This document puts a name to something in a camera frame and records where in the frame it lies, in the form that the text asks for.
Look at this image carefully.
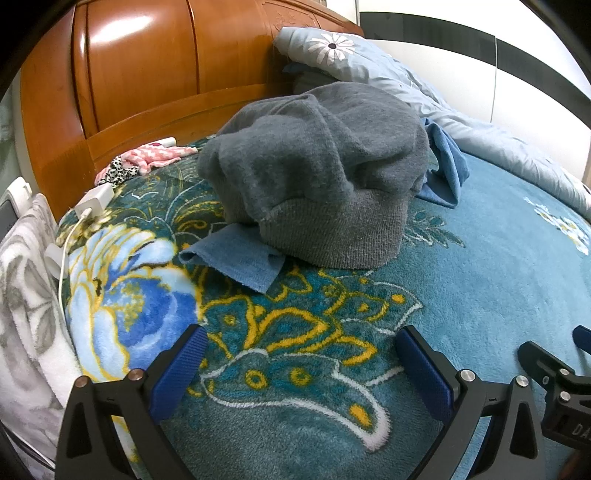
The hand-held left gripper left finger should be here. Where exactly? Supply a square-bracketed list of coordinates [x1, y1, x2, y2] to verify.
[55, 324, 208, 480]

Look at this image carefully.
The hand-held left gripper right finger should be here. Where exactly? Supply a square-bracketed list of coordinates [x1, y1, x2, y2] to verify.
[396, 325, 552, 480]

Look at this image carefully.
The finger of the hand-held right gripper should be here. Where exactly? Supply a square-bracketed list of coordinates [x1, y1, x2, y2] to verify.
[571, 325, 591, 357]
[517, 340, 578, 398]

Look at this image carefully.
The grey fleece sweater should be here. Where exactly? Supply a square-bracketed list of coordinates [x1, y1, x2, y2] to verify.
[196, 82, 432, 271]

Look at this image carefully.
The teal floral blanket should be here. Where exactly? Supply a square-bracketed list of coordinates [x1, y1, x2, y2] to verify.
[55, 134, 591, 480]

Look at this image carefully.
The blue fleece garment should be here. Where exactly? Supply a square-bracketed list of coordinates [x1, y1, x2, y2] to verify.
[179, 117, 472, 295]

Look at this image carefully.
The grey white floral blanket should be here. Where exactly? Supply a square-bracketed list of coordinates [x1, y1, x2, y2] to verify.
[0, 193, 95, 464]

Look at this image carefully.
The white power plug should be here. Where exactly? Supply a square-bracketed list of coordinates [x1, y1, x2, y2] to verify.
[44, 243, 68, 280]

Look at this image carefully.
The white charger adapter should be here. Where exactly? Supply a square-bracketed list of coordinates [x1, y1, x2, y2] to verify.
[75, 183, 115, 219]

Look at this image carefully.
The leopard print cloth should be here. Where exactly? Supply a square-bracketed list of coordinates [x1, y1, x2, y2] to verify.
[99, 156, 140, 186]

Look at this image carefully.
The pink striped cloth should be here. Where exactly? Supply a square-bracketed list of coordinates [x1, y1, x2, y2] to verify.
[95, 143, 199, 185]

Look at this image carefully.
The white and black wardrobe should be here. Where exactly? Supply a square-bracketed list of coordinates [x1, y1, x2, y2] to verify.
[358, 0, 591, 188]

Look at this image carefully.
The light blue flowered quilt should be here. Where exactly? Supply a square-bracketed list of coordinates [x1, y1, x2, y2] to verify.
[273, 26, 591, 217]

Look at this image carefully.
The wooden headboard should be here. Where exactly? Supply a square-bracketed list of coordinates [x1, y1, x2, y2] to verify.
[18, 0, 365, 222]

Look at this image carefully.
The dark grey pillow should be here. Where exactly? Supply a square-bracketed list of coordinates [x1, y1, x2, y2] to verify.
[283, 62, 342, 99]

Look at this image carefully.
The white charger cable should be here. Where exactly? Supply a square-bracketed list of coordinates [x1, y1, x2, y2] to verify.
[56, 208, 94, 283]

